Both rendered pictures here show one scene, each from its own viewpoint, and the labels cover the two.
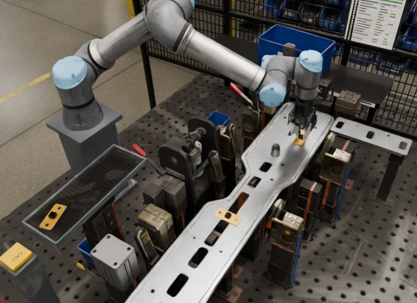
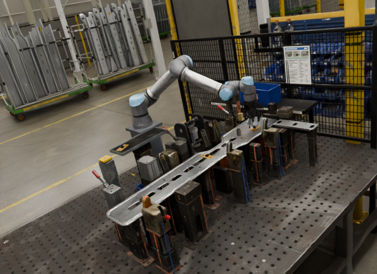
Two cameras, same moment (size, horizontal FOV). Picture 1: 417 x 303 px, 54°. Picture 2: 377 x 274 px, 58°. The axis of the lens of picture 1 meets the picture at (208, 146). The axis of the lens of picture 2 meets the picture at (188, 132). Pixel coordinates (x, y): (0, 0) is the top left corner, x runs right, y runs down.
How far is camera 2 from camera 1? 1.12 m
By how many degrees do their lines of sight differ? 23
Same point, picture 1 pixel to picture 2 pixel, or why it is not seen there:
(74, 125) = (138, 126)
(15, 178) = not seen: hidden behind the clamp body
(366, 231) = (299, 180)
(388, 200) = (317, 167)
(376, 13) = (298, 65)
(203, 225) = (194, 159)
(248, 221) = (216, 157)
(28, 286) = (109, 174)
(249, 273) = (225, 199)
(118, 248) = (148, 158)
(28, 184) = not seen: hidden behind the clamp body
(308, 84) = (247, 91)
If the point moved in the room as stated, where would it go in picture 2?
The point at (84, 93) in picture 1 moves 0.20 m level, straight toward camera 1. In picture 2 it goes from (143, 109) to (145, 117)
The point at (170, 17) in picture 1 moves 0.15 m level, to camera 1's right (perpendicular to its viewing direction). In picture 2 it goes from (178, 64) to (200, 60)
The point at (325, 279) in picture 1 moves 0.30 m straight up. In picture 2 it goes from (268, 199) to (263, 156)
